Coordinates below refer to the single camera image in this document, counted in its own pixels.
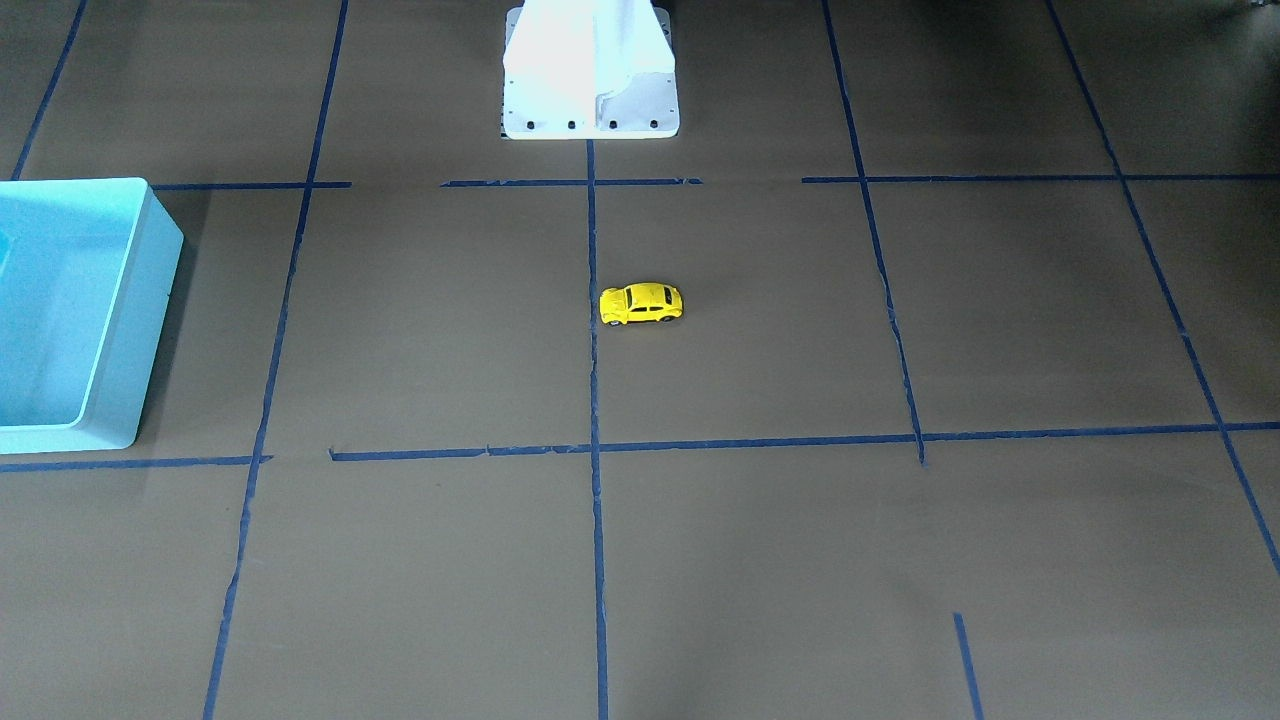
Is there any yellow beetle toy car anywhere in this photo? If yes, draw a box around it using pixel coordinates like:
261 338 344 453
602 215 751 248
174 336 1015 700
598 282 685 325

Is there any light blue plastic bin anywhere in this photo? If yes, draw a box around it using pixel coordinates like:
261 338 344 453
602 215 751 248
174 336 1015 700
1 177 184 454

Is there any white pillar mount base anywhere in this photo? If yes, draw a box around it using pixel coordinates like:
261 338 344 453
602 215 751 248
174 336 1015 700
500 1 681 141

